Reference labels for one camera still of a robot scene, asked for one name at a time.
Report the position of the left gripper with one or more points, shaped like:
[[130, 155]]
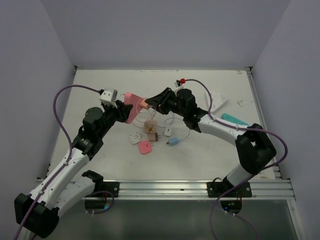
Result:
[[122, 110]]

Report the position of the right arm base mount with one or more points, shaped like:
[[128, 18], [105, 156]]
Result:
[[216, 188]]

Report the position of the beige cube socket adapter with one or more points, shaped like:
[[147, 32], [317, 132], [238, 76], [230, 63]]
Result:
[[150, 126]]

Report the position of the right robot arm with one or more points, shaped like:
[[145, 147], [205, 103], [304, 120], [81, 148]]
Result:
[[254, 148]]

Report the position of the white triangular power strip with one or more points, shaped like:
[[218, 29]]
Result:
[[215, 101]]

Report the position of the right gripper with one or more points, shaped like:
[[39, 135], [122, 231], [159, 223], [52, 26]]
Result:
[[159, 102]]

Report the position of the aluminium front rail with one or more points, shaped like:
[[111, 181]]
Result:
[[197, 190]]

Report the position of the white charger plug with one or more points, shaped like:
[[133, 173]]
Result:
[[168, 131]]

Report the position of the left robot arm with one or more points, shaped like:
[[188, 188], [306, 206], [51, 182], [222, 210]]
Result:
[[41, 209]]

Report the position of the blue plug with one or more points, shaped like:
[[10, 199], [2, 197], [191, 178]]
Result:
[[173, 141]]

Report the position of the pink plug adapter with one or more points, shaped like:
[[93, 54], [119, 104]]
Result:
[[145, 147]]

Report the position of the orange plug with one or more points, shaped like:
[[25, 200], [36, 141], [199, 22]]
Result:
[[141, 104]]

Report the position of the teal triangular power strip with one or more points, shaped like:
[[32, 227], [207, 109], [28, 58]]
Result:
[[232, 119]]

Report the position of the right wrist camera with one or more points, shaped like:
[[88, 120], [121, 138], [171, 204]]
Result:
[[179, 84]]

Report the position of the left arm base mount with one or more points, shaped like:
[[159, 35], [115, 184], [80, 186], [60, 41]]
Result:
[[112, 187]]

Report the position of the pink triangular power strip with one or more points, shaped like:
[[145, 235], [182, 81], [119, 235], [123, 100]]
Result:
[[134, 101]]

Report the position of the white plug adapter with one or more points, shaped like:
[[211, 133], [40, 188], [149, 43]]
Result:
[[135, 137]]

